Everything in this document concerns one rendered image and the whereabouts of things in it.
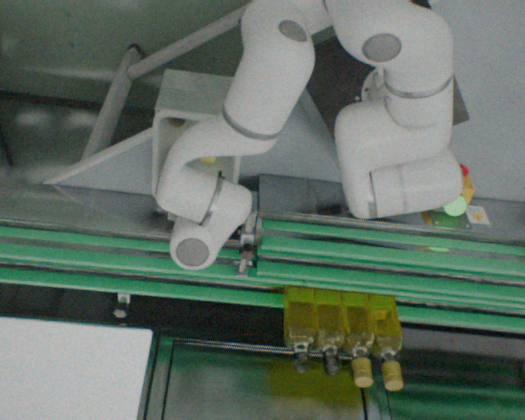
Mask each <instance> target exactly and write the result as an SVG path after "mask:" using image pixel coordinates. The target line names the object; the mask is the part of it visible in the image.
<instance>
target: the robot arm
mask: <svg viewBox="0 0 525 420"><path fill-rule="evenodd" d="M332 25H333V26H334V28H335V31H336V34H337V35H336V36H337V38H338V40H339V41H340V43H341V45H342V46H343V47H344V49H345V50H346V51H347V52H348V53H349V54H351V55H352V56H353V57H354V58H356V59H358V60H359V61H362V62H365V63H368V64H371V65H374V66H375V67H376V68H375V69H374V70H373V71H372V72H371V73H370V74H369V75H368V76H367V78H366V79H365V81H364V83H363V86H362V89H361V98H362V102H357V103H354V104H351V105H349V106H347V107H345V108H343V109H342V110H341V111H339V113H338V115H337V116H336V120H335V125H334V137H335V146H336V153H337V157H338V163H339V169H340V174H341V179H342V185H343V186H342V188H343V190H344V195H345V199H346V202H347V203H346V204H347V206H348V207H349V209H350V211H351V214H352V215H353V216H354V217H356V218H359V219H375V218H381V217H388V216H394V215H400V214H408V213H414V212H420V211H427V210H431V209H436V208H439V207H443V206H446V205H448V204H450V203H452V202H453V201H455V200H456V199H457V198H458V197H460V193H461V191H462V187H463V184H464V181H463V175H462V169H461V166H460V163H459V160H458V158H456V156H455V155H454V153H453V152H452V150H450V149H449V148H448V144H449V142H450V138H451V133H452V121H453V37H452V33H451V27H450V25H449V23H448V22H447V21H446V19H445V18H443V17H441V16H440V15H439V14H437V13H436V12H434V11H432V10H429V9H426V8H423V7H421V6H419V5H416V4H414V3H412V2H410V1H409V0H254V1H253V2H252V3H251V4H250V5H249V6H248V8H247V9H246V11H245V12H244V14H243V15H242V25H241V29H242V43H243V54H242V60H241V63H240V65H239V67H238V69H237V71H236V74H235V77H234V79H233V81H232V84H231V86H230V88H229V91H228V92H227V94H226V97H225V99H224V102H223V105H222V107H221V112H220V114H218V115H216V116H213V117H210V118H207V119H205V120H203V121H200V122H199V123H197V124H195V125H194V126H192V127H191V128H189V129H188V130H186V131H185V132H184V133H183V134H182V135H179V136H178V139H177V140H176V141H175V143H174V144H173V146H172V147H171V149H170V151H169V153H168V156H167V157H166V160H165V163H164V165H163V168H162V170H161V173H160V175H159V177H158V180H157V184H156V191H155V194H156V202H157V203H158V205H159V206H160V207H161V208H163V209H164V210H166V211H169V213H168V220H175V225H174V229H173V233H172V237H171V241H170V252H171V256H172V258H173V259H174V261H175V262H177V263H178V265H179V266H181V267H183V268H185V269H189V270H200V269H203V268H206V267H207V266H209V265H210V264H211V263H212V262H213V261H215V259H216V258H217V255H218V252H219V250H220V249H221V246H222V245H223V244H224V242H225V241H226V240H227V239H228V238H229V237H230V236H231V235H232V233H233V232H234V231H235V230H236V229H237V227H238V226H239V225H241V224H242V223H243V221H244V220H245V219H246V218H247V216H248V214H249V212H250V209H251V205H252V195H251V193H250V191H249V190H248V189H246V188H245V187H243V186H242V185H239V184H237V183H234V182H232V181H229V180H226V179H225V177H221V173H222V171H219V175H218V177H217V176H214V175H212V174H209V173H206V172H204V171H201V170H199V169H197V168H194V167H192V166H189V165H186V163H187V162H189V161H191V160H193V159H196V158H199V157H222V156H252V155H259V154H263V153H265V152H266V151H268V150H270V149H271V148H272V147H273V146H274V144H275V142H276V140H277V138H278V137H279V136H280V134H281V132H282V130H283V128H284V125H285V123H286V119H287V117H288V116H289V114H290V113H291V111H292V109H293V107H294V106H295V104H296V103H297V101H298V99H299V97H300V95H301V93H302V91H303V90H304V89H305V87H306V85H307V83H308V81H309V78H310V75H311V72H312V69H313V65H314V48H313V44H312V38H311V35H313V34H315V33H317V32H319V31H321V30H324V29H326V28H328V27H330V26H332Z"/></svg>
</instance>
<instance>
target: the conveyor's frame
mask: <svg viewBox="0 0 525 420"><path fill-rule="evenodd" d="M342 186H343V185H342V183H340V182H331V181H323V180H317V179H308V178H288V177H280V176H271V175H263V174H260V176H259V180H258V186H257V191H258V192H259V210H258V218H257V223H256V228H255V236H256V231H257V225H258V219H259V217H264V218H274V219H276V220H277V219H291V220H294V222H295V220H301V221H309V222H312V224H313V222H319V223H328V224H330V225H331V224H337V225H346V226H354V227H364V228H373V229H382V230H384V231H385V230H391V231H401V232H409V233H419V234H428V235H436V236H437V237H438V236H446V237H455V238H464V239H473V240H483V241H491V242H501V243H510V244H519V245H525V242H522V241H523V238H525V203H523V202H514V201H505V200H496V199H488V198H479V197H471V199H470V201H469V203H468V205H467V207H466V209H465V212H466V215H467V218H468V220H469V222H470V224H471V227H472V230H465V229H456V228H447V227H438V226H433V224H432V221H431V219H430V216H429V212H428V210H427V211H420V212H414V213H408V214H400V215H394V216H388V217H381V218H375V219H359V218H356V217H354V216H353V215H352V214H351V211H350V209H349V207H348V206H347V204H346V203H347V202H346V199H345V195H344V190H343V188H342ZM157 204H158V203H157V202H156V198H154V196H148V195H139V194H131V193H121V192H112V191H104V190H94V189H85V188H77V187H67V186H58V185H50V184H40V183H31V182H22V181H13V180H4V179H0V223H1V224H11V225H18V227H19V225H21V226H30V227H39V228H49V229H58V230H68V231H74V234H75V231H78V232H87V233H92V236H93V233H96V234H106V235H110V238H111V235H115V236H125V237H134V238H144V239H153V240H162V241H164V242H165V241H171V237H172V233H173V229H174V225H175V220H168V213H169V212H161V211H156V208H157ZM238 230H240V225H239V226H238V227H237V229H236V230H235V231H234V232H233V233H232V235H231V236H230V237H229V238H228V239H227V240H226V241H225V242H224V244H223V245H222V246H228V247H235V250H236V247H238V248H242V245H243V244H241V242H240V235H238Z"/></svg>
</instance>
